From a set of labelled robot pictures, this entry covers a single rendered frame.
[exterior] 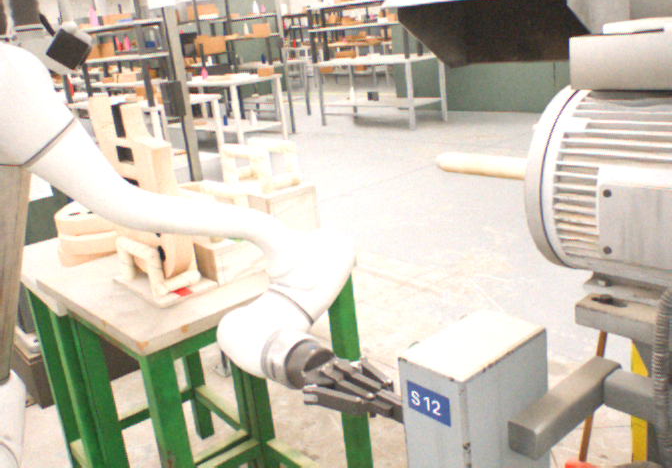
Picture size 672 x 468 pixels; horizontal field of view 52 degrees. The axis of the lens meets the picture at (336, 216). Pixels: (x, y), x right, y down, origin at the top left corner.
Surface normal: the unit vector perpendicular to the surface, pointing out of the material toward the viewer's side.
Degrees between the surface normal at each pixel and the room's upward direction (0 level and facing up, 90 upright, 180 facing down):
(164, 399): 90
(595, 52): 90
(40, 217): 90
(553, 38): 90
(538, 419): 0
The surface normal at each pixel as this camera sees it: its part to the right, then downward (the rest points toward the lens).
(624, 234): -0.75, 0.26
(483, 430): 0.66, 0.14
